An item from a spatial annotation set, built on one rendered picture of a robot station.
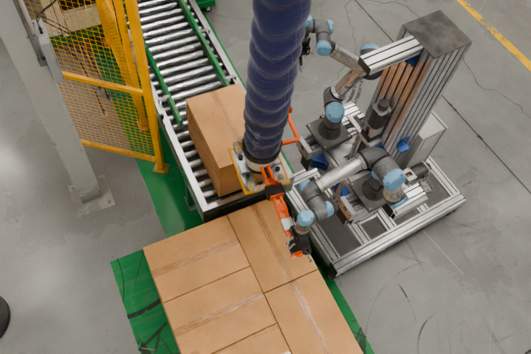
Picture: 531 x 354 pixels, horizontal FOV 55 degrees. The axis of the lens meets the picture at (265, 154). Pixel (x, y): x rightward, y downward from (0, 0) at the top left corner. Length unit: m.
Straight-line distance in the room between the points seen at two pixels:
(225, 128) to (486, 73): 3.11
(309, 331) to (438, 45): 1.84
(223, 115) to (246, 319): 1.33
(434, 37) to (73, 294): 2.96
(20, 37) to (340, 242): 2.53
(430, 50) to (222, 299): 1.92
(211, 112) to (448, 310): 2.30
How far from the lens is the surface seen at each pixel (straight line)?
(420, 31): 2.69
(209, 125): 3.45
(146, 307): 3.95
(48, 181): 4.52
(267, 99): 2.43
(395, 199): 2.97
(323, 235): 3.92
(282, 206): 2.88
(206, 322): 3.32
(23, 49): 2.97
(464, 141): 5.04
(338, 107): 3.23
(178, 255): 3.46
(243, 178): 3.08
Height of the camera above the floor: 3.77
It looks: 58 degrees down
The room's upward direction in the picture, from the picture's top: 8 degrees clockwise
